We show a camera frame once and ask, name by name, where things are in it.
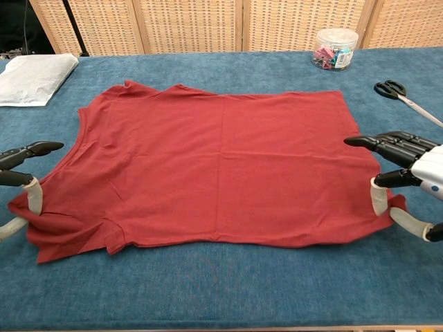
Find white frosted zip bag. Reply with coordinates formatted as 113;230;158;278
0;53;80;107

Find clear jar of binder clips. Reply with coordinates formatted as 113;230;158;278
311;28;360;73

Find black-handled scissors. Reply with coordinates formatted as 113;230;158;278
373;80;443;128

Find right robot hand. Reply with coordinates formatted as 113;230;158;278
343;130;443;243

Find red t-shirt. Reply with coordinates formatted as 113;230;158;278
7;80;408;266

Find woven wooden folding screen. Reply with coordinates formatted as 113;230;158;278
29;0;443;56

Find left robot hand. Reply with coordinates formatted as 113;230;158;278
0;140;65;242

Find blue table cover cloth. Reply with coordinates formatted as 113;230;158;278
0;46;443;331

